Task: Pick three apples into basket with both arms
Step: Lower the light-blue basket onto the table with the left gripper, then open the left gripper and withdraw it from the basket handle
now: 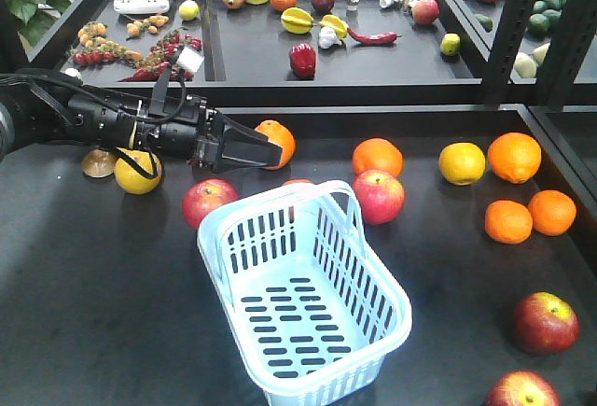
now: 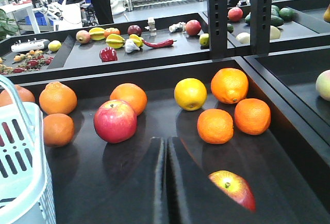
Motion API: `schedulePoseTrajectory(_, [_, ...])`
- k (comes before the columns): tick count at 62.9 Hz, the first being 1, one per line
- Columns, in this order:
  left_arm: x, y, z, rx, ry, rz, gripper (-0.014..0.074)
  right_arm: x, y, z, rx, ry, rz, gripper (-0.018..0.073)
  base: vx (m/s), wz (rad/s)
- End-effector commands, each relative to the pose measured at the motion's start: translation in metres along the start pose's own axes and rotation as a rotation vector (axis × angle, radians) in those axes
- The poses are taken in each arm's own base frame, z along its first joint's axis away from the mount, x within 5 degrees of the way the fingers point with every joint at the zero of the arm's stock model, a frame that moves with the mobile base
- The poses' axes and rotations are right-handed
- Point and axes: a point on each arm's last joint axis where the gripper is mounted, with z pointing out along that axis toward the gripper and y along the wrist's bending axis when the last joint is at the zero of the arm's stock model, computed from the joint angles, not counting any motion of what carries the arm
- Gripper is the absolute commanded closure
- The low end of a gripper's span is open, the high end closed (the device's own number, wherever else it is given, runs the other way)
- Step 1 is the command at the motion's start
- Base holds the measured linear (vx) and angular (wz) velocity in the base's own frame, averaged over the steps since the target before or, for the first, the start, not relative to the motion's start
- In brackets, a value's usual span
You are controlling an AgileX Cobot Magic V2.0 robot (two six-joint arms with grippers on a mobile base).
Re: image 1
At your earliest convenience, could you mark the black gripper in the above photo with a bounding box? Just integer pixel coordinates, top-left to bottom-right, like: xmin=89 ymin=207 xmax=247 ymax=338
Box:
xmin=137 ymin=95 xmax=283 ymax=173

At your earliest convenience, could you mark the light blue plastic basket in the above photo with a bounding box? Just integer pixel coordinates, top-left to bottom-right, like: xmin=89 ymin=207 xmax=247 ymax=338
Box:
xmin=197 ymin=180 xmax=412 ymax=405

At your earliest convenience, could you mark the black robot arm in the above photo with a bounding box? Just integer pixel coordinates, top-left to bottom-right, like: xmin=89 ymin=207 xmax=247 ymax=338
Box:
xmin=1 ymin=69 xmax=282 ymax=173

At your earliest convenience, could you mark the pink red apple left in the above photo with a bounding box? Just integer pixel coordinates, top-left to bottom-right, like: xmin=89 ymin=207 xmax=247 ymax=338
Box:
xmin=182 ymin=178 xmax=239 ymax=230

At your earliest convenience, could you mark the pink red apple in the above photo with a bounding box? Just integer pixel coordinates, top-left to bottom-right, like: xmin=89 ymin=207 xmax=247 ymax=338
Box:
xmin=182 ymin=178 xmax=239 ymax=230
xmin=352 ymin=170 xmax=406 ymax=226

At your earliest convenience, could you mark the small orange tangerine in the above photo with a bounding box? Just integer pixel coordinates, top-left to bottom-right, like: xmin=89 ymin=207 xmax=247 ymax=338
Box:
xmin=282 ymin=178 xmax=312 ymax=187

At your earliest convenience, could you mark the red bell pepper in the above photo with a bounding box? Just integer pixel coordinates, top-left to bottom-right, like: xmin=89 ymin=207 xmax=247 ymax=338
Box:
xmin=288 ymin=43 xmax=316 ymax=78

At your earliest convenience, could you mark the white garlic bulb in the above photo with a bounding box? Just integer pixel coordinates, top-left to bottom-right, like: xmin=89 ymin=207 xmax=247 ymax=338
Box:
xmin=318 ymin=26 xmax=343 ymax=49

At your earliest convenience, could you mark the orange centre back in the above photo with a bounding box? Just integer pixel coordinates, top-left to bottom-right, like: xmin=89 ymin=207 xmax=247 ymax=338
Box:
xmin=352 ymin=137 xmax=404 ymax=177

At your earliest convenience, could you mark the pink red apple right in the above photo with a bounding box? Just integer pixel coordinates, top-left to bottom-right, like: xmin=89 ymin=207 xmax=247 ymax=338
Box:
xmin=352 ymin=170 xmax=406 ymax=226

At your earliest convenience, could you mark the red chili pepper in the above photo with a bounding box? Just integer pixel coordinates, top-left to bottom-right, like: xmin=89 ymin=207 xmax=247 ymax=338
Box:
xmin=347 ymin=28 xmax=402 ymax=47

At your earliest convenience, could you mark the yellow orange fruit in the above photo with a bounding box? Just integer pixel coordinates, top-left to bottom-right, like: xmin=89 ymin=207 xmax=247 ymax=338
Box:
xmin=438 ymin=142 xmax=486 ymax=186

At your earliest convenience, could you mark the black wooden produce stand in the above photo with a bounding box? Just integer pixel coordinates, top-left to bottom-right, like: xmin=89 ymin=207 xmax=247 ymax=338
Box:
xmin=1 ymin=0 xmax=596 ymax=405

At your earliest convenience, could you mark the orange with navel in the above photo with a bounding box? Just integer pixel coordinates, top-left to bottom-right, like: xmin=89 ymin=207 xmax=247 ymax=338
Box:
xmin=487 ymin=132 xmax=542 ymax=184

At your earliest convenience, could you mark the small orange right pair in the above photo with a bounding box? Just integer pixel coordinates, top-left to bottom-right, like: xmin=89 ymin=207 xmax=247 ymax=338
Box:
xmin=484 ymin=200 xmax=533 ymax=245

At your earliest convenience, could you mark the small orange far right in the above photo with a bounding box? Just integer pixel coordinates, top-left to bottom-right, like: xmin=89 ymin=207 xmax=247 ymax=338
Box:
xmin=527 ymin=189 xmax=577 ymax=236

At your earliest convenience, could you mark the red apple middle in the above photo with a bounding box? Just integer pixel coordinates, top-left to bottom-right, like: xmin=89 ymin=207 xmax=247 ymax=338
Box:
xmin=512 ymin=291 xmax=580 ymax=356

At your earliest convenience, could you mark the red apple front right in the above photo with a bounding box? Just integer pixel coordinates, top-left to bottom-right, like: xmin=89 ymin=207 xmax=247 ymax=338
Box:
xmin=484 ymin=371 xmax=562 ymax=406

